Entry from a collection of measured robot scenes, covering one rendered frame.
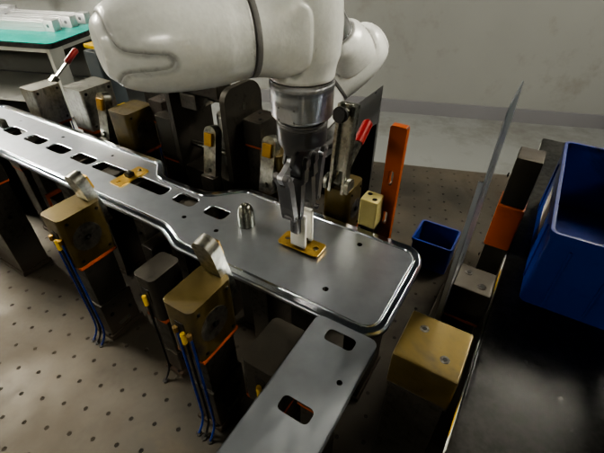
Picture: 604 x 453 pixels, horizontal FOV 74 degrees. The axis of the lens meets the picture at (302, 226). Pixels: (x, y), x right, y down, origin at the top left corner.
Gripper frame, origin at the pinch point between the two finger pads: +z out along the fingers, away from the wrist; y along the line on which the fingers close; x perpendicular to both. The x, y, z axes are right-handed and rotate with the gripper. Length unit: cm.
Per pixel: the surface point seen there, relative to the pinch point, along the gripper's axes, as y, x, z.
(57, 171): 7, -64, 5
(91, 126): -12, -76, 4
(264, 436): 31.2, 13.9, 4.5
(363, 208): -10.7, 7.0, -0.1
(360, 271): 0.5, 12.1, 4.6
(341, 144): -15.1, -0.6, -9.3
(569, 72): -353, 41, 61
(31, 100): -12, -105, 2
